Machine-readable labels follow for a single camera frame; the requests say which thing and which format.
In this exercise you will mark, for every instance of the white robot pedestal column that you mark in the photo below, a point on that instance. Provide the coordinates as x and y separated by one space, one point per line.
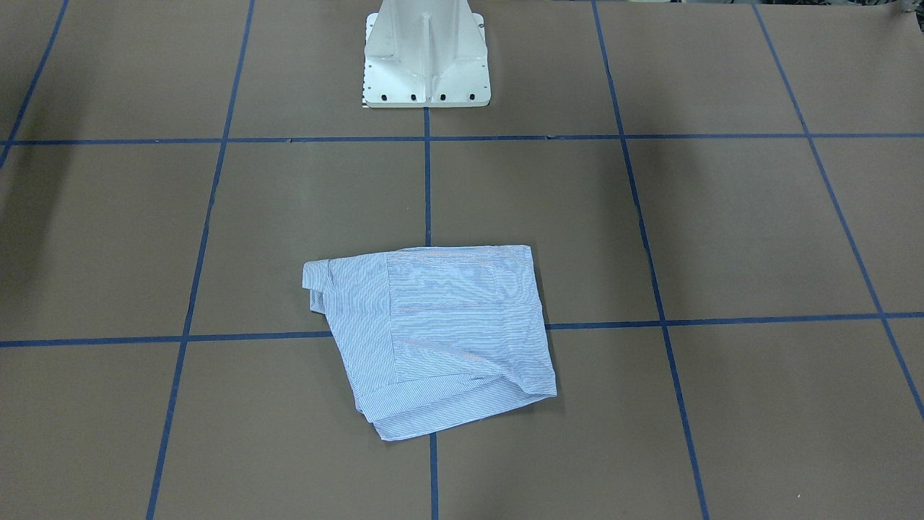
425 54

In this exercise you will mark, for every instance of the light blue striped shirt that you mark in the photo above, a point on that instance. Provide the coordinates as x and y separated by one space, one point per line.
436 337

